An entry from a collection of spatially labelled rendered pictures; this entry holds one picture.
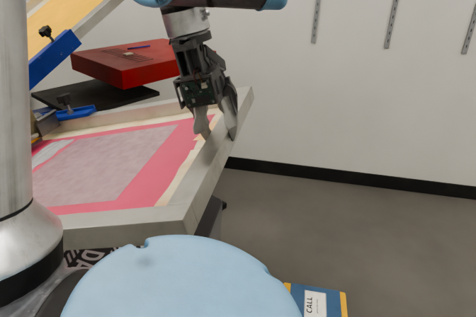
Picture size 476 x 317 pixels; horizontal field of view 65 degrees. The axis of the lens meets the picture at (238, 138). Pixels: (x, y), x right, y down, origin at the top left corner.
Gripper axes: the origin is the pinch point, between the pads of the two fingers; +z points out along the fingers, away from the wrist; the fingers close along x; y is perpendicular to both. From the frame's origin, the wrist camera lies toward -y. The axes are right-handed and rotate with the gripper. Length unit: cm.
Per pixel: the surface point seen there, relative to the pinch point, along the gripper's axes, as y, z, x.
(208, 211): -15.3, 27.9, -14.4
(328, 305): 11.1, 34.3, 15.9
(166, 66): -107, 3, -54
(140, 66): -95, -1, -61
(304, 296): 10.1, 33.0, 11.4
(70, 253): 7.5, 20.8, -40.0
